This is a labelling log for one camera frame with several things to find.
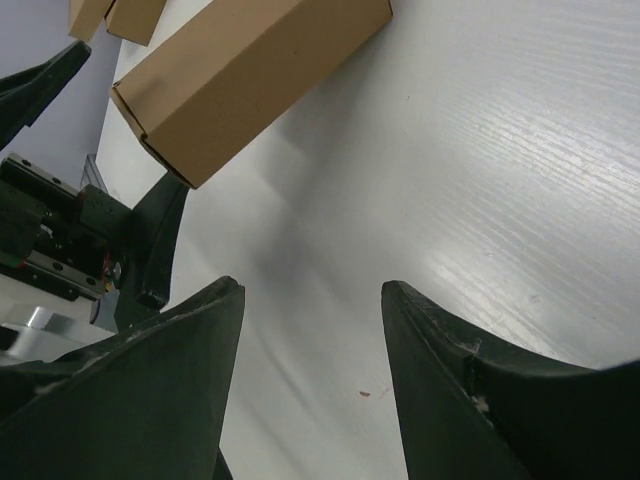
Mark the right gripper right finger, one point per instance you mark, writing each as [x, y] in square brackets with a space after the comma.
[471, 405]

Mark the aluminium table frame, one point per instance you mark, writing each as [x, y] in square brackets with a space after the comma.
[91, 174]

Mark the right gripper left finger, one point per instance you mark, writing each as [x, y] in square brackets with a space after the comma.
[146, 403]

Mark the cardboard box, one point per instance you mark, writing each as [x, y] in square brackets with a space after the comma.
[85, 17]
[229, 72]
[134, 20]

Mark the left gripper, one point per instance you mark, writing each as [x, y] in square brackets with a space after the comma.
[72, 243]

